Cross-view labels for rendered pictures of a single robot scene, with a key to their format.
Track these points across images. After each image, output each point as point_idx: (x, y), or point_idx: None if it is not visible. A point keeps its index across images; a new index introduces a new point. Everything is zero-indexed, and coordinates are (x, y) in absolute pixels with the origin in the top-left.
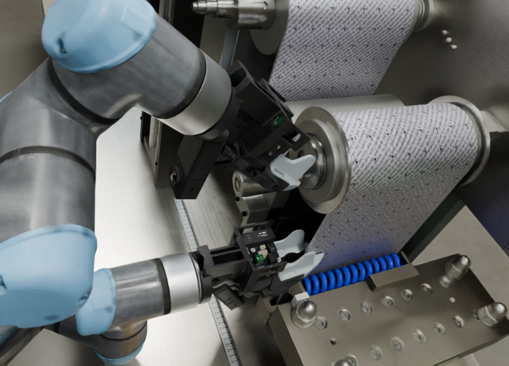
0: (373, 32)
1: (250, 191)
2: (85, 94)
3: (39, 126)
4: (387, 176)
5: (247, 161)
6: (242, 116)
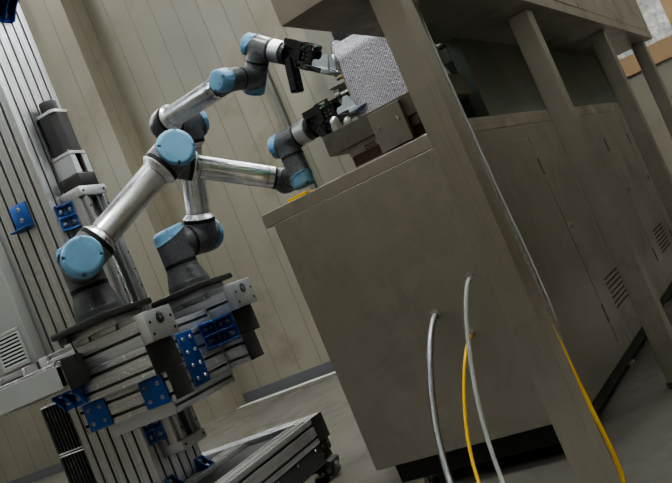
0: None
1: (337, 93)
2: (247, 57)
3: None
4: (353, 44)
5: (297, 63)
6: (292, 50)
